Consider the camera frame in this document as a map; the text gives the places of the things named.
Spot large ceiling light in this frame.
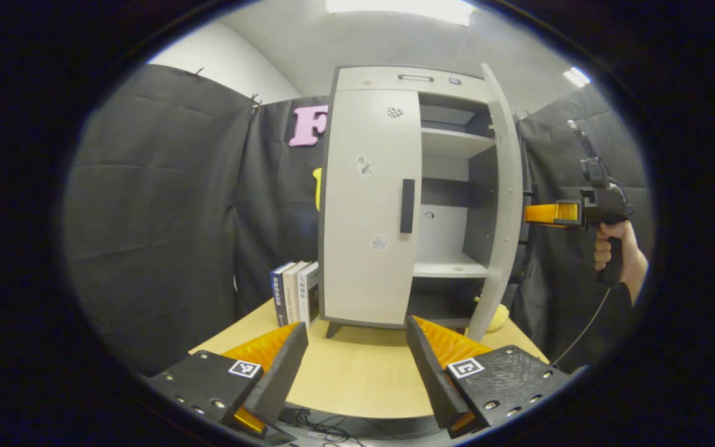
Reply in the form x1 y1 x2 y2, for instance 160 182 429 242
325 0 476 25

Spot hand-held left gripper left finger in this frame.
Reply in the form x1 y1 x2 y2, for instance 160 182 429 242
146 322 310 438

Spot black door handle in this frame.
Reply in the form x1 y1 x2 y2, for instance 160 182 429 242
400 179 416 234

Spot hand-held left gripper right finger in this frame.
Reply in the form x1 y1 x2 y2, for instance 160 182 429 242
405 315 572 438

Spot dark blue book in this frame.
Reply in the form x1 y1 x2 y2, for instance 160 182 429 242
271 262 296 327

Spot tangled black cables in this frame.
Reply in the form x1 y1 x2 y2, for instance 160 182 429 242
295 411 374 445

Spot grey double-door shoe cabinet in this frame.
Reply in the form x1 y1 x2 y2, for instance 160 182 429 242
317 62 526 342

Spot grey cabinet drawer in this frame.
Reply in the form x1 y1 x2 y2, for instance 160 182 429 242
335 65 492 103

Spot black backdrop cloth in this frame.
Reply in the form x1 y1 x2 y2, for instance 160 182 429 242
63 62 653 376

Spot grey cabinet door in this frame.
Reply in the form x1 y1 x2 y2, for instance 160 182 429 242
322 89 423 327
464 62 524 342

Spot long grey cabinet shelf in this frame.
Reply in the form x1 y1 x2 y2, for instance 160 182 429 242
421 127 496 159

